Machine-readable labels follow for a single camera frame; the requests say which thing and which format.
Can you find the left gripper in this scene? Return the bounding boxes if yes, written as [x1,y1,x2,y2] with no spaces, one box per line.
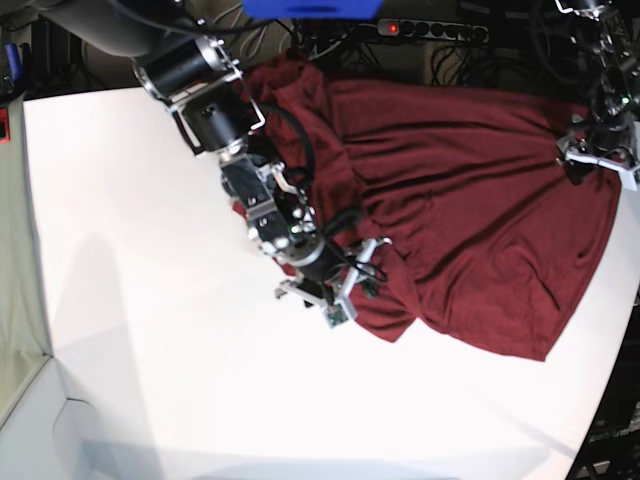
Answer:
[556,114,639,191]

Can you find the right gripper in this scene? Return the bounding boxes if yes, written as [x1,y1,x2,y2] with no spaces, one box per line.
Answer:
[275,236,391,327]

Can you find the dark red t-shirt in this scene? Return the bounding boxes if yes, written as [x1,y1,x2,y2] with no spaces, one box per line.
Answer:
[246,53,621,361]

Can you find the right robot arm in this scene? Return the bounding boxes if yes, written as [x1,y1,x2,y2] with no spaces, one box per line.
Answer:
[34,1,387,326]

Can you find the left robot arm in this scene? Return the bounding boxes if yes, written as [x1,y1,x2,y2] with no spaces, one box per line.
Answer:
[529,1,639,192]

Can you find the black power strip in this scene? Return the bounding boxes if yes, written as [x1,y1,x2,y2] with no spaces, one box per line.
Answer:
[376,19,490,45]

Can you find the blue box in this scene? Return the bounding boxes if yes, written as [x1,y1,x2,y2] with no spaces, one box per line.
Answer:
[242,0,383,19]

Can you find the red box at left edge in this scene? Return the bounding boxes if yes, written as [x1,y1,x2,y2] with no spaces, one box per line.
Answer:
[0,107,11,144]

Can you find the white cable loop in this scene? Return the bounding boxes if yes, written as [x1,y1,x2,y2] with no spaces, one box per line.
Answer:
[209,9,346,64]

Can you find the blue handle at left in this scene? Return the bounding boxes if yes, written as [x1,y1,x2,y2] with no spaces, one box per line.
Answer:
[4,42,23,84]

